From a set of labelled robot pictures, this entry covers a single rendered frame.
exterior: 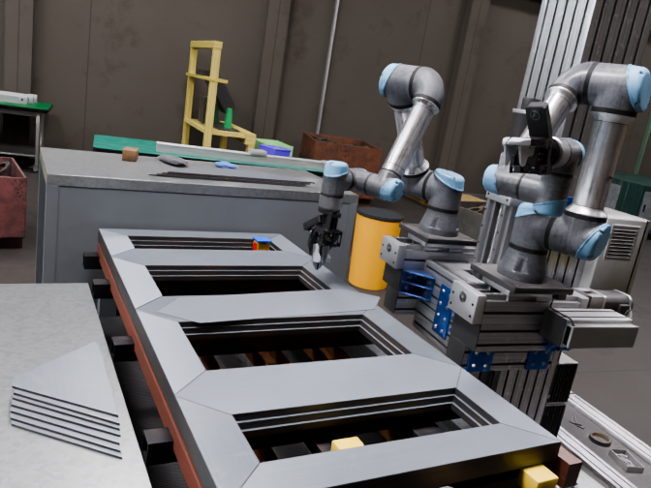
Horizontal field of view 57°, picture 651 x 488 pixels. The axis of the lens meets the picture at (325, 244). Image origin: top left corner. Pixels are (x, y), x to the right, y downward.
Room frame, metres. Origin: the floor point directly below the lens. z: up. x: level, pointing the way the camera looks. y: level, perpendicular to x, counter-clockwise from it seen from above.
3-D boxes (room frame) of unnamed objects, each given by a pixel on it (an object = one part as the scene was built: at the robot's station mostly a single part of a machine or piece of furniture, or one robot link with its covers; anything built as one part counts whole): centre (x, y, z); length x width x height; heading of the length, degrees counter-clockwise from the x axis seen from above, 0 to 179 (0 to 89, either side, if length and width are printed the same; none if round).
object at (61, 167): (2.65, 0.60, 1.03); 1.30 x 0.60 x 0.04; 119
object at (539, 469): (1.09, -0.51, 0.79); 0.06 x 0.05 x 0.04; 119
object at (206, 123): (7.86, 1.40, 0.90); 1.37 x 1.22 x 1.80; 23
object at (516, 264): (1.79, -0.61, 1.09); 0.15 x 0.15 x 0.10
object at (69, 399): (1.15, 0.51, 0.77); 0.45 x 0.20 x 0.04; 29
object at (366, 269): (4.71, -0.39, 0.30); 0.39 x 0.38 x 0.61; 23
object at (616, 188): (10.37, -5.17, 0.42); 2.13 x 1.95 x 0.84; 113
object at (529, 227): (1.78, -0.62, 1.20); 0.13 x 0.12 x 0.14; 49
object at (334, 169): (1.91, 0.00, 1.22); 0.09 x 0.08 x 0.11; 143
